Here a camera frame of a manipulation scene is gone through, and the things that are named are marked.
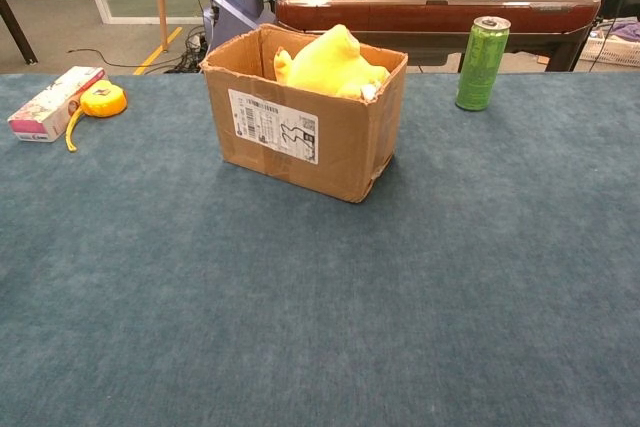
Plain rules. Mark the open cardboard box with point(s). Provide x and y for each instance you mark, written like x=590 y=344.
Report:
x=340 y=147

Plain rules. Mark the green drink can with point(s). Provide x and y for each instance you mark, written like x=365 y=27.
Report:
x=482 y=67

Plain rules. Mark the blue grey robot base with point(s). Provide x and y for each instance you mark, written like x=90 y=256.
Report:
x=237 y=2

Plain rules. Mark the brown mahjong table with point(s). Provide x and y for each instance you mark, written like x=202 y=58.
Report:
x=435 y=12

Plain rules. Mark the white plastic basket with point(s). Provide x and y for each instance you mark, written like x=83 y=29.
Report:
x=607 y=52

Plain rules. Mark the dark table leg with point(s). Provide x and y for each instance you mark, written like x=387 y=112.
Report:
x=17 y=32

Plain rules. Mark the purple cloth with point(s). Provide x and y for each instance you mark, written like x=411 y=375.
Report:
x=627 y=29

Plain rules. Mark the pink white carton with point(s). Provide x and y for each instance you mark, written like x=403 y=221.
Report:
x=47 y=107

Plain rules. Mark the yellow plush toy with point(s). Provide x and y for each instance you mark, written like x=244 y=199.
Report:
x=330 y=64

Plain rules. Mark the yellow tape measure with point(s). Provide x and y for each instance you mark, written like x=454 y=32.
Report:
x=102 y=102

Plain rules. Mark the blue felt table mat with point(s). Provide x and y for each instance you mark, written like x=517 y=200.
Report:
x=350 y=297

